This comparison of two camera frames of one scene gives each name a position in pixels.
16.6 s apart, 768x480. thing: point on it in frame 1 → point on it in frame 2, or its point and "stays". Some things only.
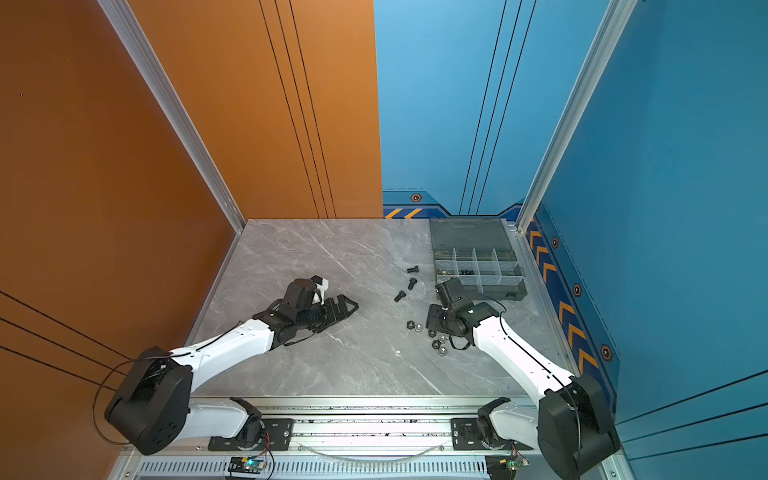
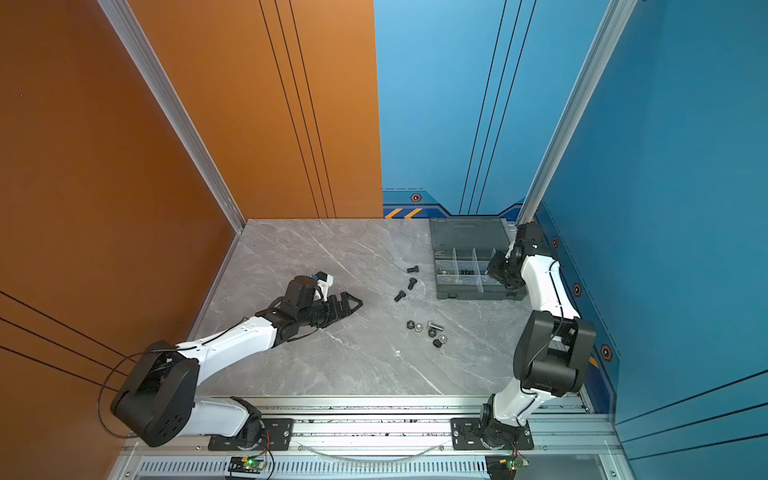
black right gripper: [432, 318] → [494, 270]
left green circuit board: [246, 465] stays
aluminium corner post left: [125, 25] stays
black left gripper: [335, 317] stays
